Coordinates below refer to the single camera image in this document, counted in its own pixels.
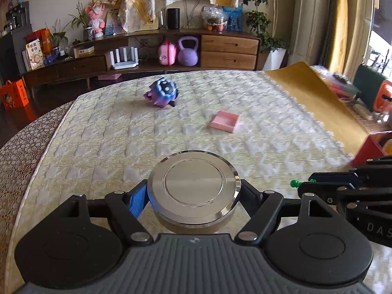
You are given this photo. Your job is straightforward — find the pink toy suitcase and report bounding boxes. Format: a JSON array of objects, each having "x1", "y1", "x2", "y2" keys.
[{"x1": 158, "y1": 40, "x2": 179, "y2": 66}]

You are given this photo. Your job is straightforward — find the orange box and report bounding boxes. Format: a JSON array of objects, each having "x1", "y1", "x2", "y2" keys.
[{"x1": 26, "y1": 28, "x2": 52, "y2": 53}]

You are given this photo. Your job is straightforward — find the purple kettlebell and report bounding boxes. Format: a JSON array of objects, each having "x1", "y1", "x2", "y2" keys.
[{"x1": 178, "y1": 37, "x2": 200, "y2": 66}]

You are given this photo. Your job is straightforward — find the orange white appliance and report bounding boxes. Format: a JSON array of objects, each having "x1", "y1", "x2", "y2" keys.
[{"x1": 373, "y1": 80, "x2": 392, "y2": 114}]

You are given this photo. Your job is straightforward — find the white planter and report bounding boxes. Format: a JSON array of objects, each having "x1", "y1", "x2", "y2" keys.
[{"x1": 263, "y1": 48, "x2": 288, "y2": 71}]

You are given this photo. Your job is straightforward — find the clear plastic bag of fruit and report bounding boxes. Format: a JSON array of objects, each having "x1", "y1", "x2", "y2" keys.
[{"x1": 201, "y1": 5, "x2": 229, "y2": 32}]

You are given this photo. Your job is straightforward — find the stack of books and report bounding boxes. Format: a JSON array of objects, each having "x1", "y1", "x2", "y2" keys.
[{"x1": 311, "y1": 64, "x2": 362, "y2": 99}]

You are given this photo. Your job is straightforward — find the orange gift bag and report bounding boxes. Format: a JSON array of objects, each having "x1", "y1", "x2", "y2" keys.
[{"x1": 0, "y1": 79, "x2": 30, "y2": 110}]

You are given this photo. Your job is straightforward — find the yellow cloth mat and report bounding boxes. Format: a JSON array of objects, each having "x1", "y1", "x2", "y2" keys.
[{"x1": 265, "y1": 61, "x2": 368, "y2": 157}]

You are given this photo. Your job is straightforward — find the black speaker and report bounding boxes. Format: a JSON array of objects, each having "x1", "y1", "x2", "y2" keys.
[{"x1": 167, "y1": 8, "x2": 181, "y2": 30}]

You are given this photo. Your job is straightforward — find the white yellow small box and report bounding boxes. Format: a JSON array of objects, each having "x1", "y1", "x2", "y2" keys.
[{"x1": 73, "y1": 45, "x2": 96, "y2": 58}]

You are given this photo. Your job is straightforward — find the purple round toy figure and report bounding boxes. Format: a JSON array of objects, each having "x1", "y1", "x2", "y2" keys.
[{"x1": 145, "y1": 78, "x2": 179, "y2": 108}]

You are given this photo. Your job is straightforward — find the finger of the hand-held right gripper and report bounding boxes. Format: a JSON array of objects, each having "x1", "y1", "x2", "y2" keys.
[
  {"x1": 298, "y1": 181, "x2": 392, "y2": 204},
  {"x1": 309, "y1": 156, "x2": 392, "y2": 187}
]

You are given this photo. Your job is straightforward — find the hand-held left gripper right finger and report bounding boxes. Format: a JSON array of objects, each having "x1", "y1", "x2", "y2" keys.
[{"x1": 234, "y1": 181, "x2": 341, "y2": 246}]

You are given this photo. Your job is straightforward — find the red box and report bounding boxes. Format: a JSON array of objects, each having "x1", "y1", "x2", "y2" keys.
[{"x1": 352, "y1": 132, "x2": 392, "y2": 168}]

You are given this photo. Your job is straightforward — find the wooden media cabinet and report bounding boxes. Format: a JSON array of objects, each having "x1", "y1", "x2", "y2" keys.
[{"x1": 21, "y1": 29, "x2": 263, "y2": 90}]

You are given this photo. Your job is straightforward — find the yellow curtain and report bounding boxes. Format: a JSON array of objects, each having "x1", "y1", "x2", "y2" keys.
[{"x1": 328, "y1": 0, "x2": 378, "y2": 74}]

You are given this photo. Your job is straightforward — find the round tin with silver lid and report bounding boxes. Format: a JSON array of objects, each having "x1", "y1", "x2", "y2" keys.
[{"x1": 147, "y1": 151, "x2": 242, "y2": 235}]

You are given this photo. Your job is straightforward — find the tall green houseplant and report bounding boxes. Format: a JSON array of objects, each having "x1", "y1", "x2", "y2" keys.
[{"x1": 240, "y1": 0, "x2": 290, "y2": 53}]

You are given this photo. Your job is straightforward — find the brown lace tablecloth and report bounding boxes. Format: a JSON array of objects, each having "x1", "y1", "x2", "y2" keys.
[{"x1": 0, "y1": 99, "x2": 74, "y2": 252}]

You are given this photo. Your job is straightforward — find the potted plant in patterned pot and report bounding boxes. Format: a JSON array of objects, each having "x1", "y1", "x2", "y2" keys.
[{"x1": 69, "y1": 1, "x2": 94, "y2": 41}]

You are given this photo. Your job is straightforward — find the blue bag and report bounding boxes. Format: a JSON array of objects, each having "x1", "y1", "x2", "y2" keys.
[{"x1": 223, "y1": 5, "x2": 244, "y2": 32}]

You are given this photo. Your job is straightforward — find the small leafy potted plant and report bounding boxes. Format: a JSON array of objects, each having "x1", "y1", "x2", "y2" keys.
[{"x1": 46, "y1": 20, "x2": 71, "y2": 57}]

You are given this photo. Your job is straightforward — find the white router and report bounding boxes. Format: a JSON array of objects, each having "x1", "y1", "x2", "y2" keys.
[{"x1": 110, "y1": 46, "x2": 139, "y2": 70}]

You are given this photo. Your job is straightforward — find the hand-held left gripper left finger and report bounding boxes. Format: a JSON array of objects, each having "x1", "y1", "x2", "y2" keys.
[{"x1": 60, "y1": 180, "x2": 154, "y2": 246}]

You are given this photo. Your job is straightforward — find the pink doll figure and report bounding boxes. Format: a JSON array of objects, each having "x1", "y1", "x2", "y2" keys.
[{"x1": 85, "y1": 0, "x2": 106, "y2": 38}]

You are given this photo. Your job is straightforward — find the white snack box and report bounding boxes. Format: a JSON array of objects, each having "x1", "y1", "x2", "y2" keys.
[{"x1": 24, "y1": 39, "x2": 45, "y2": 71}]

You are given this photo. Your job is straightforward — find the pink sticky note pad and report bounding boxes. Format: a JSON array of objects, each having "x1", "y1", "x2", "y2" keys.
[{"x1": 210, "y1": 111, "x2": 242, "y2": 134}]

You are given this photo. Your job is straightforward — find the dark shelf unit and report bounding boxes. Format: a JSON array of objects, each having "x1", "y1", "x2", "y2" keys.
[{"x1": 0, "y1": 1, "x2": 33, "y2": 84}]

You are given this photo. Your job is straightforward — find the green utensil holder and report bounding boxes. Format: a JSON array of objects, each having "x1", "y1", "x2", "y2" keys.
[{"x1": 353, "y1": 64, "x2": 388, "y2": 112}]

